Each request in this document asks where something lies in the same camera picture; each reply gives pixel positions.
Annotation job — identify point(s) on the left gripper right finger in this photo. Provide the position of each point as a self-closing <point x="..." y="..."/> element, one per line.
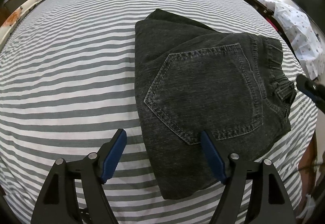
<point x="268" y="202"/>

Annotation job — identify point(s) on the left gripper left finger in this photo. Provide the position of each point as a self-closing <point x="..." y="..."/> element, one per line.
<point x="73" y="191"/>

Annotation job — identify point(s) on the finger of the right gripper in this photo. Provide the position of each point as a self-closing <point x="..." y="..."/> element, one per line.
<point x="312" y="90"/>

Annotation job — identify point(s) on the dark grey denim pants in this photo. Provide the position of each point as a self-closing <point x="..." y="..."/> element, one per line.
<point x="190" y="78"/>

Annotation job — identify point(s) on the white dotted cloth cover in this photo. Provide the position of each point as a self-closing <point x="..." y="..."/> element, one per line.
<point x="303" y="39"/>

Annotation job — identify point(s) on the grey white striped bed sheet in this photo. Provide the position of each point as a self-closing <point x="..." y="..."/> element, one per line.
<point x="67" y="85"/>

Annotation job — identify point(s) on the floral white orange pillow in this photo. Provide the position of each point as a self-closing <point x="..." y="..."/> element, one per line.
<point x="15" y="18"/>

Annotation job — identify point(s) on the black wall television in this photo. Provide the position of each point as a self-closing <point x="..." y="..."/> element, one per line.
<point x="314" y="9"/>

